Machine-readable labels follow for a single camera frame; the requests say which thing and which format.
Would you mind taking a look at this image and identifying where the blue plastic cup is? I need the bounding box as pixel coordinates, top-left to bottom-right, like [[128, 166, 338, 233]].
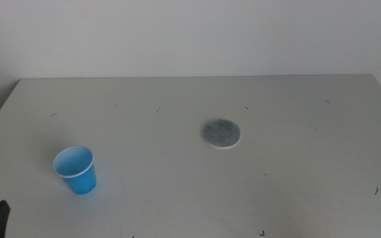
[[52, 145, 97, 196]]

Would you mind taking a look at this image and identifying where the round grey cup mat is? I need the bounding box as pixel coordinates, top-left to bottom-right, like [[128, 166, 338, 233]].
[[200, 118, 241, 150]]

